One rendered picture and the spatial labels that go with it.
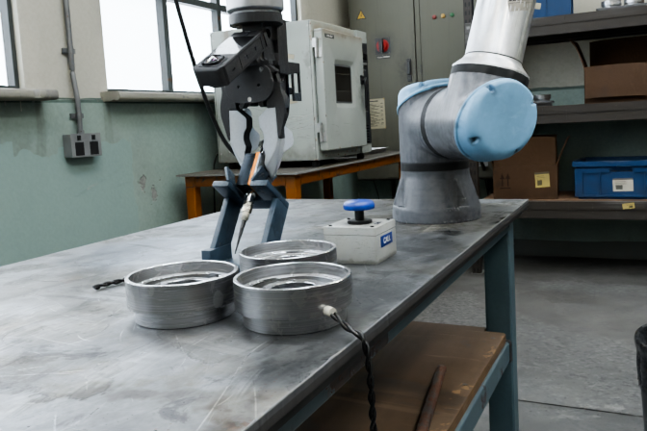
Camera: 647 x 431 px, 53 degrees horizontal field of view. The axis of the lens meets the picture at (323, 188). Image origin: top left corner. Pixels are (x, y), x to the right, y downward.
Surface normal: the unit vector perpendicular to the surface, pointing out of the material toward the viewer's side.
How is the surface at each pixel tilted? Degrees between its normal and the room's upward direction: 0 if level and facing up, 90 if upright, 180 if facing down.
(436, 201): 72
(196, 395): 0
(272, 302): 90
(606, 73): 82
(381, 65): 90
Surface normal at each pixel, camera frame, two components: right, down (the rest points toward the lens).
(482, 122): 0.32, 0.20
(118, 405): -0.06, -0.99
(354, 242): -0.44, 0.11
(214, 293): 0.67, 0.04
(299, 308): 0.14, 0.09
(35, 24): 0.90, 0.00
